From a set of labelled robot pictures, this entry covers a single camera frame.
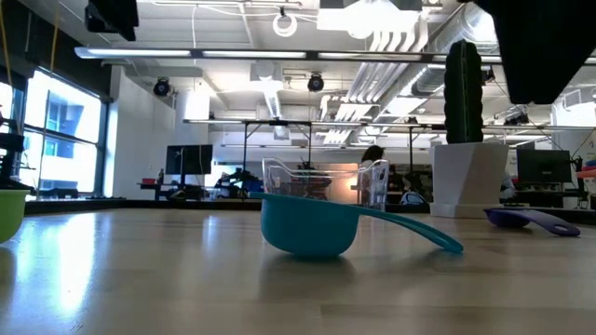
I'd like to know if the green bowl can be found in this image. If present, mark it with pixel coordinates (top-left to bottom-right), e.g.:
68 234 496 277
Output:
0 189 30 244

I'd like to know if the teal measuring cup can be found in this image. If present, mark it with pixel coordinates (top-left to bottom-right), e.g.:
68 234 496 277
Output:
249 192 465 260

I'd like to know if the purple measuring cup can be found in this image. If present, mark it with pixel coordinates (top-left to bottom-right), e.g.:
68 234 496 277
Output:
482 208 582 237

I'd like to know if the clear plastic basket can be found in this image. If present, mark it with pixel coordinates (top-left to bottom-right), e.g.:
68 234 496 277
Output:
261 156 390 211

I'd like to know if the long ceiling light bar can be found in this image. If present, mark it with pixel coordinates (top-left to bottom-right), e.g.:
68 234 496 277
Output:
74 45 596 66

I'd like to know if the large window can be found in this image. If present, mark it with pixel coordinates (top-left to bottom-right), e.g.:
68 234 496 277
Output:
0 69 109 196

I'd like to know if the black computer monitor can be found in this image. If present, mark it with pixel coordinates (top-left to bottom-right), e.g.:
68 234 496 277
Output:
516 148 573 184
165 144 214 176

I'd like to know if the black background stand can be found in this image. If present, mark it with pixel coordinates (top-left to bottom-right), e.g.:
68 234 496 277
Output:
0 132 36 194

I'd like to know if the white ceiling baffle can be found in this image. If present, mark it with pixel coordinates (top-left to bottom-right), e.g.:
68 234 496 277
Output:
316 0 432 53

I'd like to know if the person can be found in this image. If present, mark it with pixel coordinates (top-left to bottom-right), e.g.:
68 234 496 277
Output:
359 144 388 169

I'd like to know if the white blue bag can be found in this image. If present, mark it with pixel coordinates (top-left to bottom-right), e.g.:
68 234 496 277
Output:
399 190 427 207

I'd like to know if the green cactus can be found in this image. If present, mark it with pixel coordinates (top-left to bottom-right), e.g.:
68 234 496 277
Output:
443 39 485 144

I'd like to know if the white plant pot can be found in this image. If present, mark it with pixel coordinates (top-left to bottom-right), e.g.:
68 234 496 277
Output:
428 142 509 219

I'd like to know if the orange background object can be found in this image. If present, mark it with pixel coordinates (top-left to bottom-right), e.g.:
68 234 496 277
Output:
576 160 596 181

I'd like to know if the white ceiling ring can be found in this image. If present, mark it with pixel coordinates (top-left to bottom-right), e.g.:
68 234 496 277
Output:
272 12 299 38

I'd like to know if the black background workstation frame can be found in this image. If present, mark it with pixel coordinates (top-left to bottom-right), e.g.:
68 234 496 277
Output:
183 118 596 176

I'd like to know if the black aluminium table frame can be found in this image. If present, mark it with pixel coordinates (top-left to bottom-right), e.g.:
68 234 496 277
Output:
23 197 596 225

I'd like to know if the silver ventilation duct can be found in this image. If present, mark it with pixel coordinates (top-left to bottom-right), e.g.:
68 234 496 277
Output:
410 3 502 97

